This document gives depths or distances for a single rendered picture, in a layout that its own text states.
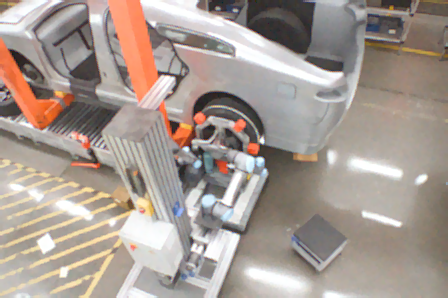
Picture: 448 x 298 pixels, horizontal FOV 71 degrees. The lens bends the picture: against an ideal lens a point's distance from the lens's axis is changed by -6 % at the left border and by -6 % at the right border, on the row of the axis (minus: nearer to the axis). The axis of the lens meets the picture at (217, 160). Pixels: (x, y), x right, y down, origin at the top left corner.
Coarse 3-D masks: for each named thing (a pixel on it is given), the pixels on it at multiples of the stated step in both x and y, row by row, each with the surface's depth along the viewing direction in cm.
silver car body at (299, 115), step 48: (48, 0) 403; (96, 0) 315; (144, 0) 297; (192, 0) 294; (288, 0) 391; (336, 0) 370; (48, 48) 393; (96, 48) 340; (192, 48) 288; (240, 48) 273; (288, 48) 411; (336, 48) 410; (192, 96) 328; (240, 96) 302; (288, 96) 280; (336, 96) 277; (288, 144) 321
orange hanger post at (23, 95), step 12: (0, 48) 329; (0, 60) 333; (12, 60) 346; (0, 72) 347; (12, 72) 350; (12, 84) 355; (24, 84) 368; (24, 96) 372; (24, 108) 385; (36, 108) 393; (36, 120) 397; (48, 120) 414
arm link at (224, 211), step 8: (240, 152) 258; (240, 160) 253; (248, 160) 251; (240, 168) 253; (248, 168) 251; (240, 176) 255; (232, 184) 256; (240, 184) 257; (232, 192) 255; (224, 200) 257; (232, 200) 257; (216, 208) 257; (224, 208) 255; (232, 208) 257; (216, 216) 260; (224, 216) 254
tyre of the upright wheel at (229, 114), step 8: (208, 104) 331; (216, 104) 319; (224, 104) 315; (232, 104) 315; (240, 104) 317; (208, 112) 317; (216, 112) 311; (224, 112) 308; (232, 112) 309; (240, 112) 311; (248, 112) 315; (232, 120) 310; (256, 120) 319; (248, 128) 310; (256, 128) 319; (248, 136) 317; (256, 136) 319; (256, 144) 323
